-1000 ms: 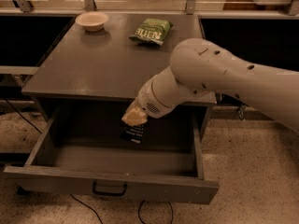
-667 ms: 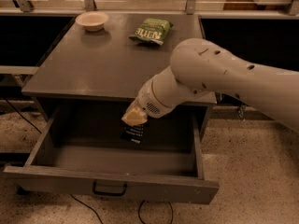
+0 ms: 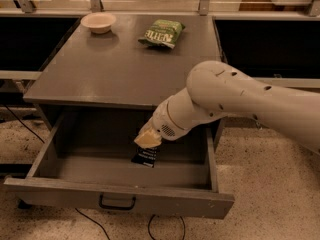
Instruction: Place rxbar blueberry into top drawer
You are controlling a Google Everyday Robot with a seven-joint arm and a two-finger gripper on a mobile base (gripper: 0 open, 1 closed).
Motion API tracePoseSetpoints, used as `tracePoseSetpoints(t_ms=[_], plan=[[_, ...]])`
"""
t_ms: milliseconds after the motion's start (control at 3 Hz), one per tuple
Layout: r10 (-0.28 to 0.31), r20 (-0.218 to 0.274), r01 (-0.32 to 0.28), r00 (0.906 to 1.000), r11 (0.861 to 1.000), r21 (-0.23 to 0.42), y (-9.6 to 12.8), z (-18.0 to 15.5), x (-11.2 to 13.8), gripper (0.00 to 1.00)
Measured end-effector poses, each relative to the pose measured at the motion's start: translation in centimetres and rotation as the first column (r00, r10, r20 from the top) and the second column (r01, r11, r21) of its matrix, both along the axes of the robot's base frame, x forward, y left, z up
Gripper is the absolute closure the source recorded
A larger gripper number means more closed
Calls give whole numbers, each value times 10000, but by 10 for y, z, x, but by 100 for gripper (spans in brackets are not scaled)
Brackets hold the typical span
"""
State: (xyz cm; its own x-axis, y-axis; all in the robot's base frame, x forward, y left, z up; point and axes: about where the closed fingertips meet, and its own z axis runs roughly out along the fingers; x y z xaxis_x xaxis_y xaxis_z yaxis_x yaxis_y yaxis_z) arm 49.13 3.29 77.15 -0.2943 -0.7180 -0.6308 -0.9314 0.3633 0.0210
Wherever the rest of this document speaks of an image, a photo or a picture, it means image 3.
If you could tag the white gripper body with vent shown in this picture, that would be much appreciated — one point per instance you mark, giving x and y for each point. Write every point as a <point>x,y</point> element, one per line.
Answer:
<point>162,122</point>

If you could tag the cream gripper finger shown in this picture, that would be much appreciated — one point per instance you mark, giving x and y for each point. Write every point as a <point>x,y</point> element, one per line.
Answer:
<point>148,137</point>

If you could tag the dark blue rxbar wrapper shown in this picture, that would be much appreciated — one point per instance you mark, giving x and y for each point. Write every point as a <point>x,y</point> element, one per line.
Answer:
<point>145,156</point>

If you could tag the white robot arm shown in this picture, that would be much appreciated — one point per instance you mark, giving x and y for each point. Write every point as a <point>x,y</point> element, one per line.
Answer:
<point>215,90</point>

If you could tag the grey open top drawer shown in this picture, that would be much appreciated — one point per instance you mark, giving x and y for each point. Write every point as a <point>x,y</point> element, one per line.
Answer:
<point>89,152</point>

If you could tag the grey cabinet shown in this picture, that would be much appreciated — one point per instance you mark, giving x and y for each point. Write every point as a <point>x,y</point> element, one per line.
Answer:
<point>115,70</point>

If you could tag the green kettle chips bag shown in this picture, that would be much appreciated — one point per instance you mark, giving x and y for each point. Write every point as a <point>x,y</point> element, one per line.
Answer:
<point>162,33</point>

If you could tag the beige bowl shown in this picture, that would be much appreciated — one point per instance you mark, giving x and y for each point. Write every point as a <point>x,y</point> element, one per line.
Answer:
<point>98,22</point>

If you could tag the black drawer handle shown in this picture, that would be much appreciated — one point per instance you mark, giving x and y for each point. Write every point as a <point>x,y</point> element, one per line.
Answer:
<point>116,204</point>

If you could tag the metal railing frame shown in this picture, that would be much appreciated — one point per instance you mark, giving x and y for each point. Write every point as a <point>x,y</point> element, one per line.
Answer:
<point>276,46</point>

